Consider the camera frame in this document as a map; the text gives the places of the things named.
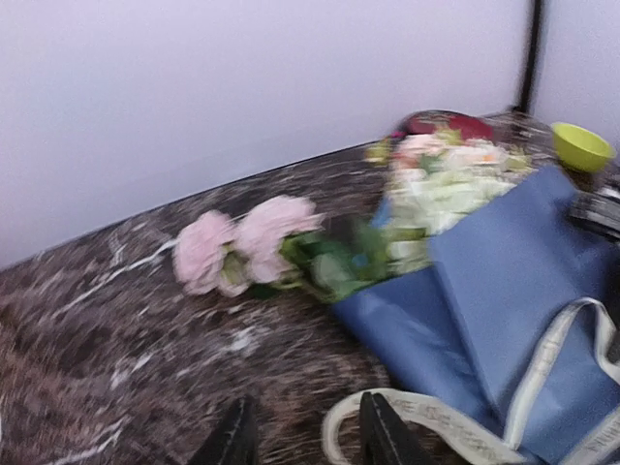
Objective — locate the red decorated round plate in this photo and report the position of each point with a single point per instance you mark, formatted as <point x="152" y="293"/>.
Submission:
<point x="430" y="121"/>

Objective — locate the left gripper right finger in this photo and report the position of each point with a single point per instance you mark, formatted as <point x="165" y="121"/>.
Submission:
<point x="384" y="436"/>

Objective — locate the cream rose stem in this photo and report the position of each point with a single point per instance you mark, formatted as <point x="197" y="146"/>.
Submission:
<point x="418" y="156"/>

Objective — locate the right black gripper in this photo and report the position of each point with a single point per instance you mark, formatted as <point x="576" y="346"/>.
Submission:
<point x="598" y="212"/>

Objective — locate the lime green bowl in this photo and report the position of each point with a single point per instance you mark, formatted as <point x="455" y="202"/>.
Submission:
<point x="580" y="149"/>

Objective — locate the pink rose stem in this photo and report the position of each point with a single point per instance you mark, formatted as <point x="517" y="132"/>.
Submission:
<point x="277" y="246"/>

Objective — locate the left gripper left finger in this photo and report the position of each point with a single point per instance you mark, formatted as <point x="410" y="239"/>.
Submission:
<point x="235" y="439"/>

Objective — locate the right black frame post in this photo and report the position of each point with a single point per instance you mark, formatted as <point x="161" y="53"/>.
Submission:
<point x="533" y="53"/>

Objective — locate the light blue wrapping paper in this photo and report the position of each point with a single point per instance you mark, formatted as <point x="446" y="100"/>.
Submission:
<point x="501" y="345"/>

